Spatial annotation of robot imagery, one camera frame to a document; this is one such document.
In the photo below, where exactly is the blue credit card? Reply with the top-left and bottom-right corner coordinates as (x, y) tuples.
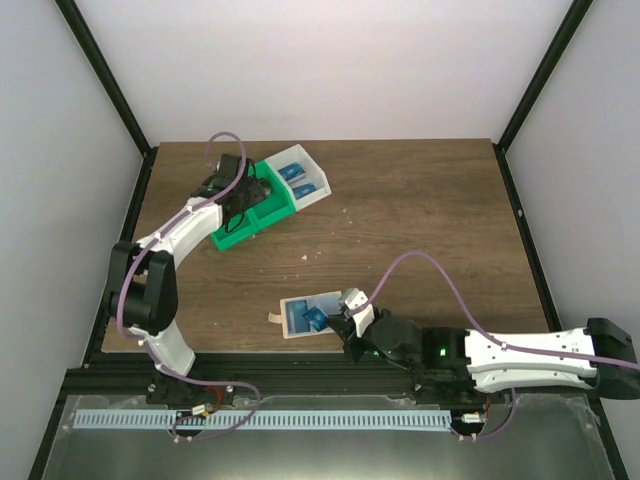
(285, 299), (311, 335)
(292, 183), (317, 200)
(303, 306), (328, 332)

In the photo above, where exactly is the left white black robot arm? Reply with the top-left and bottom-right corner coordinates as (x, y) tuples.
(103, 154), (265, 404)

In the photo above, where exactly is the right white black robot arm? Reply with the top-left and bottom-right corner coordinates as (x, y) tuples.
(328, 310), (639, 403)

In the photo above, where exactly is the blue card stack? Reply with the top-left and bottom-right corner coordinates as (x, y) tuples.
(278, 162), (306, 184)

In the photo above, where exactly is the left green plastic bin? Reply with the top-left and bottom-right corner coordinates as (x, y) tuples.
(211, 210), (258, 252)

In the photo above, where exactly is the green plastic bin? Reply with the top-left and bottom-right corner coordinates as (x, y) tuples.
(248, 161), (296, 233)
(211, 210), (258, 252)

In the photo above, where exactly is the middle green plastic bin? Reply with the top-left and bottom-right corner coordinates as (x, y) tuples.
(248, 161), (296, 233)

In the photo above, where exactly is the white plastic bin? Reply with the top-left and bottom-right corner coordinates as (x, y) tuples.
(265, 144), (332, 212)

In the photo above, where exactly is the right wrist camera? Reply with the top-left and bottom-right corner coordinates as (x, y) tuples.
(338, 288), (375, 338)

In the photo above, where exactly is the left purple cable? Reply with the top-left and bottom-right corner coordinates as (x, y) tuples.
(113, 131), (261, 441)

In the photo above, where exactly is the purple cable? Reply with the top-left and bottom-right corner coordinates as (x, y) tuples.
(349, 250), (640, 371)
(113, 131), (261, 441)

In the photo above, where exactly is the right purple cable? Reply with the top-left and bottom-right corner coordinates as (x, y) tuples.
(349, 250), (640, 371)

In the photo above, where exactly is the light blue slotted cable duct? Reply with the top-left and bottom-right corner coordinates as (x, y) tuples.
(73, 409), (452, 431)

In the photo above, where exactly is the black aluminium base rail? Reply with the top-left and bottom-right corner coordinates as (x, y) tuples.
(64, 349), (591, 407)

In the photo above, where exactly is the left black frame post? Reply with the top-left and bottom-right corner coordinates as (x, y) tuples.
(53, 0), (153, 157)

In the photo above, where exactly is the black frame post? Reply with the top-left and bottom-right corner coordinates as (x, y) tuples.
(497, 0), (595, 149)
(53, 0), (153, 157)

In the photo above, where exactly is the right black frame post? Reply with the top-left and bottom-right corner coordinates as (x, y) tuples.
(497, 0), (595, 149)

